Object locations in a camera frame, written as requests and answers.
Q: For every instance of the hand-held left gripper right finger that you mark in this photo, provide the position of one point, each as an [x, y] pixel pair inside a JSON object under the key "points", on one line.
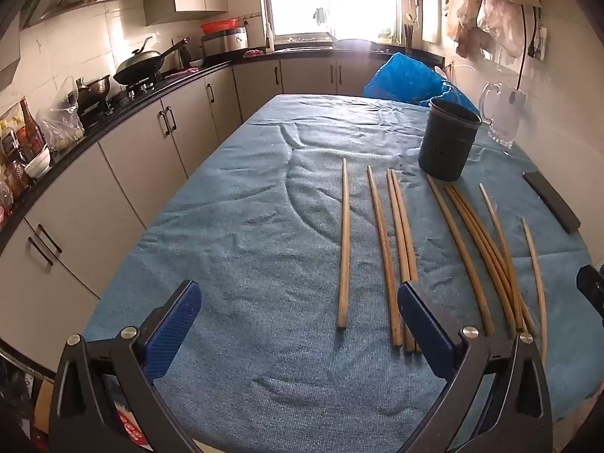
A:
{"points": [[424, 325]]}

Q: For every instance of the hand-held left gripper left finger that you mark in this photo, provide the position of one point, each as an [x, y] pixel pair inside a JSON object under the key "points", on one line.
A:
{"points": [[177, 321]]}

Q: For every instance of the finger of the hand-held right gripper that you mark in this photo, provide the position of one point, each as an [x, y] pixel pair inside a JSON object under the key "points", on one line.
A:
{"points": [[592, 290]]}

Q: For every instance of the group of bamboo chopsticks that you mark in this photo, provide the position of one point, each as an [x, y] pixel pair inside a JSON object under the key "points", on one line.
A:
{"points": [[346, 245]]}

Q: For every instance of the dark plastic utensil holder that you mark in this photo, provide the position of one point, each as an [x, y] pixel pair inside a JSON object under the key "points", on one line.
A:
{"points": [[446, 146]]}

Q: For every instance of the blue tablecloth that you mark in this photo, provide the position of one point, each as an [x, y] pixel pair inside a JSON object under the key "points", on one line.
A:
{"points": [[236, 245]]}

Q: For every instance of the black smartphone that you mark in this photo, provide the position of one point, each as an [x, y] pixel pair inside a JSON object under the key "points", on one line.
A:
{"points": [[552, 200]]}

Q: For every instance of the beige base cabinets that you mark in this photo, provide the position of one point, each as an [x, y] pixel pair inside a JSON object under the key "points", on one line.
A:
{"points": [[141, 160]]}

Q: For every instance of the clear glass mug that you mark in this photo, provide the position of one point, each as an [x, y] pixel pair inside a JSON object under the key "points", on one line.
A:
{"points": [[507, 113]]}

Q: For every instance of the white bowl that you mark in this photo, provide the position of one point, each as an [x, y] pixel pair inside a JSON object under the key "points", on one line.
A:
{"points": [[37, 164]]}

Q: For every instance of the cluster of condiment bottles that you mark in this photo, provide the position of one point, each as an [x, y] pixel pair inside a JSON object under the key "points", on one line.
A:
{"points": [[12, 165]]}

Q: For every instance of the clear plastic bag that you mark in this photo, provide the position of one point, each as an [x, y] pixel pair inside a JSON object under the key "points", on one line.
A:
{"points": [[59, 122]]}

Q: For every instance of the gas stove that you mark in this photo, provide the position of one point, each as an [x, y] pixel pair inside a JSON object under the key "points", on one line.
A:
{"points": [[132, 90]]}

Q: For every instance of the brown glass bottle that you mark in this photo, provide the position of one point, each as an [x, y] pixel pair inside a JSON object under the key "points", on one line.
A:
{"points": [[30, 132]]}

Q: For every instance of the stainless steel pot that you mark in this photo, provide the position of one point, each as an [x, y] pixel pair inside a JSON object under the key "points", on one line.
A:
{"points": [[94, 89]]}

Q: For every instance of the blue plastic bag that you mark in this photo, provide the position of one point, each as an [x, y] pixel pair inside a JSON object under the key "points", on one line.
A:
{"points": [[406, 80]]}

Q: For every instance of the pink dish cloth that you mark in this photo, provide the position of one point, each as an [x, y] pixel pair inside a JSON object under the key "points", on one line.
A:
{"points": [[253, 53], [184, 71]]}

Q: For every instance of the black countertop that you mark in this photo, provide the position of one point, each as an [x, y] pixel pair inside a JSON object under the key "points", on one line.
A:
{"points": [[214, 67]]}

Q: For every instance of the black wok with lid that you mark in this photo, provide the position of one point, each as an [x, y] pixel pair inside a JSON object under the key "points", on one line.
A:
{"points": [[139, 63]]}

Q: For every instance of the steel rice cooker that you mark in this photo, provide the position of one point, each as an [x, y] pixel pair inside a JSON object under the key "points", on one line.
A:
{"points": [[226, 42]]}

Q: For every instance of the translucent pink plastic bag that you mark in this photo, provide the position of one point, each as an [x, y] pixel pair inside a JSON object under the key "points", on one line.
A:
{"points": [[490, 23]]}

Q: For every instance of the chopstick caddy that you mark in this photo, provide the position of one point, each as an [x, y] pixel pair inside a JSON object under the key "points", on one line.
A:
{"points": [[408, 37]]}

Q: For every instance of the dark metal basin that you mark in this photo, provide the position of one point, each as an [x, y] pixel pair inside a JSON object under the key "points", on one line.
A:
{"points": [[354, 44]]}

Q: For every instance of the white slim bottle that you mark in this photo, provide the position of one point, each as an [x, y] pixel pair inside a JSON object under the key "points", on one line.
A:
{"points": [[269, 40]]}

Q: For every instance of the red plastic basin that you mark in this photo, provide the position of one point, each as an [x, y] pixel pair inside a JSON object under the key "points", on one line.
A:
{"points": [[219, 25]]}

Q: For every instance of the white cutting board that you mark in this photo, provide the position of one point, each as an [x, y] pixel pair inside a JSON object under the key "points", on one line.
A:
{"points": [[432, 21]]}

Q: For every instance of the wall power socket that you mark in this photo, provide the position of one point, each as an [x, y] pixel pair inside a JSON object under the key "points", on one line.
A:
{"points": [[541, 42]]}

